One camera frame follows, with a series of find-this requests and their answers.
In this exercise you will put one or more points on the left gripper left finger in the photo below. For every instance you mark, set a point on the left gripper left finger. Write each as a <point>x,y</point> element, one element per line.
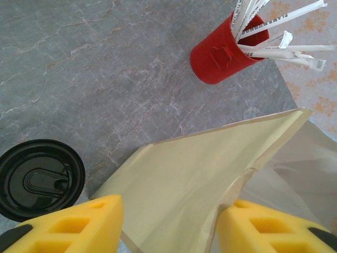
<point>105,218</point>

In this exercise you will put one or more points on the red straw holder cup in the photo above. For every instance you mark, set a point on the red straw holder cup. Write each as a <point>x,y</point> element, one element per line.
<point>210,66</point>

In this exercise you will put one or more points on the stack of black cup lids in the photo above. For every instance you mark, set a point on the stack of black cup lids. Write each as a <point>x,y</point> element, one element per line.
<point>39,163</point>

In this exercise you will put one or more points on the white wrapped paper straw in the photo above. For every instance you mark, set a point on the white wrapped paper straw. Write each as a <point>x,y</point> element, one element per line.
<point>238,18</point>
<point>284,19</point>
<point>287,39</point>
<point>247,15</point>
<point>310,48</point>
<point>302,60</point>
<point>259,10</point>

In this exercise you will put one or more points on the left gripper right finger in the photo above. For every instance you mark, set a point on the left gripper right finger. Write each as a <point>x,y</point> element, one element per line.
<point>237,224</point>

